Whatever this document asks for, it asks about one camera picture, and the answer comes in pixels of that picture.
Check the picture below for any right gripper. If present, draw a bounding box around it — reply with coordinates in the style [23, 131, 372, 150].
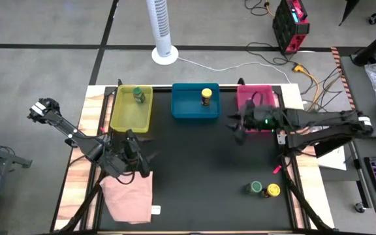
[225, 105, 283, 148]

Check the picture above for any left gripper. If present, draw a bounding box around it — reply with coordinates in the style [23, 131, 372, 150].
[121, 128, 161, 180]

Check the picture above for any yellow lid spice jar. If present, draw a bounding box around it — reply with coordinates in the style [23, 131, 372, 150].
[261, 183, 281, 198]
[200, 87, 213, 107]

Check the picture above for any green lid spice jar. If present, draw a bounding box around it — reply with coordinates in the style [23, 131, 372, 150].
[245, 180, 263, 196]
[132, 86, 146, 104]

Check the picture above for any yellow plastic bin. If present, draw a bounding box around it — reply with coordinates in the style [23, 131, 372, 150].
[110, 84, 154, 133]

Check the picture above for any pink plastic bin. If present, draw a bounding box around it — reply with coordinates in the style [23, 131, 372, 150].
[236, 84, 281, 133]

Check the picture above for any black table mat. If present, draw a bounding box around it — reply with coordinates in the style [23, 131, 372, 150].
[97, 86, 294, 231]

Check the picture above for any pink cloth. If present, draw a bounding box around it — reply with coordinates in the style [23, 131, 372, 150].
[99, 169, 154, 225]

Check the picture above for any blue plastic bin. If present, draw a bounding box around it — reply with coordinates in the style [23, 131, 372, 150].
[170, 82, 222, 119]

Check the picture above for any black diagonal strut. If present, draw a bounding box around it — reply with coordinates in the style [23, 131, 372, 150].
[58, 171, 108, 232]
[282, 156, 334, 232]

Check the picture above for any red and black crate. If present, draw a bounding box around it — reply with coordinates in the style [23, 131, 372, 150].
[272, 0, 311, 55]

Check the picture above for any orange black hazard tape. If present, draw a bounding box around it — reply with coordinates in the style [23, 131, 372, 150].
[330, 46, 356, 111]

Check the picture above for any white tower fan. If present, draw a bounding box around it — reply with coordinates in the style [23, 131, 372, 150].
[146, 0, 180, 66]

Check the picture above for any metal bracket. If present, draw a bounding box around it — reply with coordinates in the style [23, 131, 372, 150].
[276, 130, 289, 146]

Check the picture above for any white power cable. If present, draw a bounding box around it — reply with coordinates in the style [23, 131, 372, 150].
[177, 55, 292, 84]

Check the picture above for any black floor cable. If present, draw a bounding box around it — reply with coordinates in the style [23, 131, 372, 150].
[243, 0, 270, 16]
[245, 41, 299, 67]

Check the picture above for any black frame rail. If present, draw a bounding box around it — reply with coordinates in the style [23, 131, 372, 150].
[274, 85, 304, 230]
[79, 86, 117, 231]

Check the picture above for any yellow plug cable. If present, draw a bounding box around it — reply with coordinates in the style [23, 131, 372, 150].
[292, 64, 321, 112]

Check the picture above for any black cable bundle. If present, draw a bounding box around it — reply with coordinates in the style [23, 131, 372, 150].
[300, 64, 343, 114]

